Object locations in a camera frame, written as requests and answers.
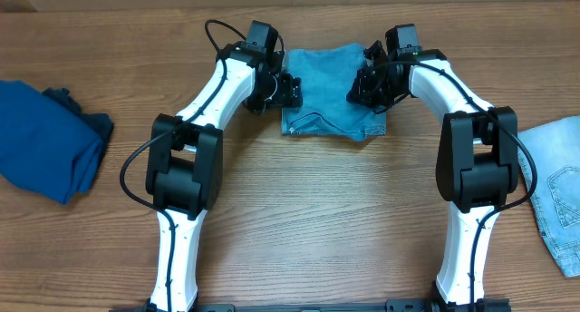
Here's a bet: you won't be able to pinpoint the medium blue denim jeans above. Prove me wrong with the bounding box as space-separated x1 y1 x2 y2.
281 43 387 141

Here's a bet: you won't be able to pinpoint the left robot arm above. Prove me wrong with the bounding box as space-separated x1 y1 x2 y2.
145 21 303 311

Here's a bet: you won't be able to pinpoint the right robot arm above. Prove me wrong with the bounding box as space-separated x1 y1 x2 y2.
346 24 517 311

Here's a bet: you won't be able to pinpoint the light washed denim jeans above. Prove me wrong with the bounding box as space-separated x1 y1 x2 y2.
518 116 579 278

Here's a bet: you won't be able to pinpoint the dark blue folded cloth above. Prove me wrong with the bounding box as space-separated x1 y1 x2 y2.
1 81 114 204

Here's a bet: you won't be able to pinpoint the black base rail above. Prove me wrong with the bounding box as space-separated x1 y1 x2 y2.
110 299 512 312

